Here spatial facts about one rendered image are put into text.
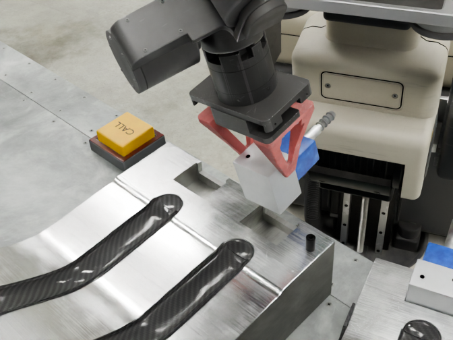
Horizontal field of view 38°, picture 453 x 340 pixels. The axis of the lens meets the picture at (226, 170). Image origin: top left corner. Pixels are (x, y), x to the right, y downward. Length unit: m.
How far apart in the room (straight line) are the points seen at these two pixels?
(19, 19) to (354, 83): 2.39
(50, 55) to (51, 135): 1.84
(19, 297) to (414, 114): 0.62
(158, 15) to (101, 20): 2.54
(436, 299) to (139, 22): 0.39
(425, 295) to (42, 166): 0.57
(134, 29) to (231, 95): 0.12
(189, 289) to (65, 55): 2.23
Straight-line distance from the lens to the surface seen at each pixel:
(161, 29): 0.51
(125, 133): 0.94
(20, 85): 1.17
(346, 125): 0.99
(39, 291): 0.69
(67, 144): 1.01
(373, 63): 0.97
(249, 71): 0.56
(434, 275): 0.69
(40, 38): 3.01
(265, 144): 0.58
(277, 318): 0.68
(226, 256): 0.69
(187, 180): 0.80
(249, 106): 0.58
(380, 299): 0.70
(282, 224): 0.73
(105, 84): 2.60
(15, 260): 0.72
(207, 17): 0.51
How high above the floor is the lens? 1.41
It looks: 42 degrees down
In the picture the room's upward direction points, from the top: 5 degrees counter-clockwise
